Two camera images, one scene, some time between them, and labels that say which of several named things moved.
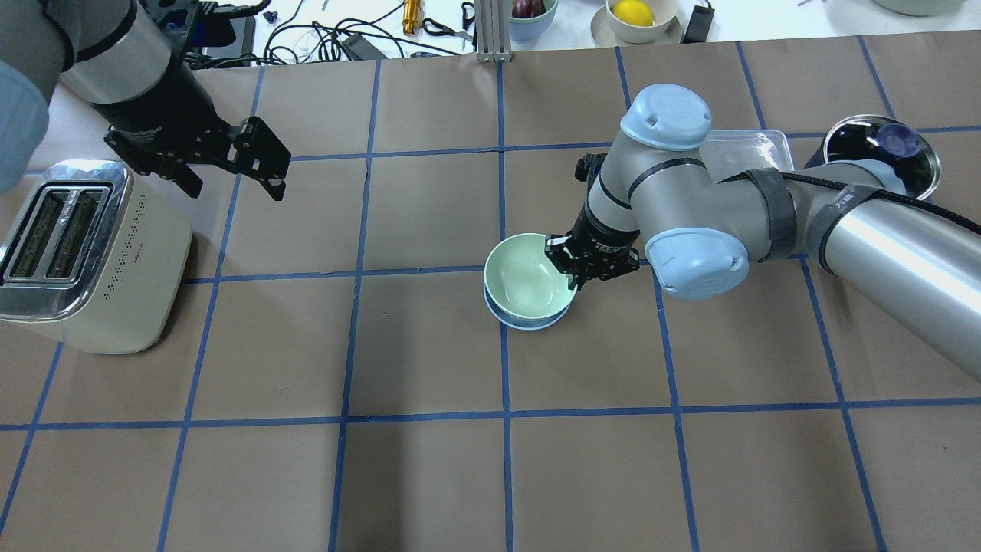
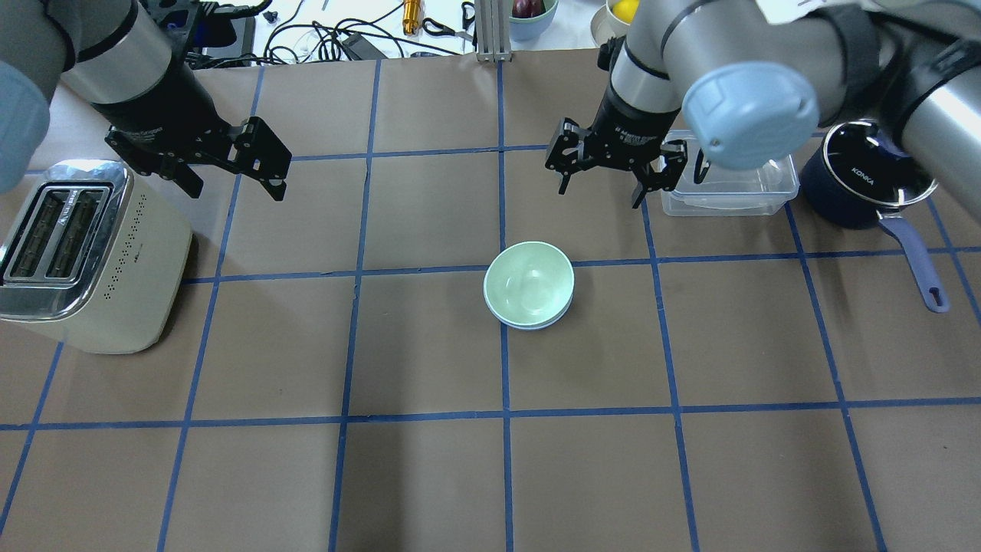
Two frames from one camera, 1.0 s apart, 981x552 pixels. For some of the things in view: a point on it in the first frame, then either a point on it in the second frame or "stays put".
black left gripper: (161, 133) stays put
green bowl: (523, 280) stays put
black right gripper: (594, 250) → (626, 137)
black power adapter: (359, 49) stays put
